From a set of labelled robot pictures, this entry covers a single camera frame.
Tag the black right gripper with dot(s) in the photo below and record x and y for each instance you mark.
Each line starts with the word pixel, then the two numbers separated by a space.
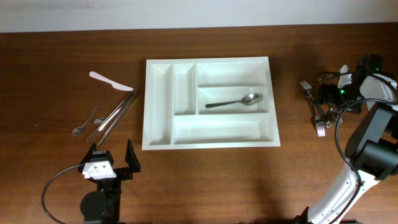
pixel 330 97

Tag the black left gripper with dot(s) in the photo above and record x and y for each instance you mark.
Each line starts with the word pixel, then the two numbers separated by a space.
pixel 134 163

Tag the large steel spoon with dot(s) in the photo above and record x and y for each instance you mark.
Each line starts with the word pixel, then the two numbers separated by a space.
pixel 332 115
pixel 247 100

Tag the steel fork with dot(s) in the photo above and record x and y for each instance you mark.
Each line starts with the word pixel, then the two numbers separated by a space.
pixel 317 121
pixel 309 91

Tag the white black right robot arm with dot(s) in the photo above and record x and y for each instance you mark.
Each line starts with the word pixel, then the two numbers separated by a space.
pixel 308 178

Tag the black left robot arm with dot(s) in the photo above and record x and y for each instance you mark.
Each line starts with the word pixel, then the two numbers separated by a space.
pixel 102 206

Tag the steel kitchen tongs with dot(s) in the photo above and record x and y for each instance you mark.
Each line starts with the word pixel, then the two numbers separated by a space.
pixel 113 119

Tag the small steel teaspoon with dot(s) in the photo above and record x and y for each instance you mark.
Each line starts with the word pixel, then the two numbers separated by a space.
pixel 81 129
pixel 99 121

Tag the white plastic cutlery tray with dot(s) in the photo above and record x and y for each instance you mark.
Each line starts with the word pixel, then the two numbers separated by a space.
pixel 177 91

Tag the pink plastic knife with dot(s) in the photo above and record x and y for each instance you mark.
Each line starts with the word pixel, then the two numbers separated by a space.
pixel 114 84

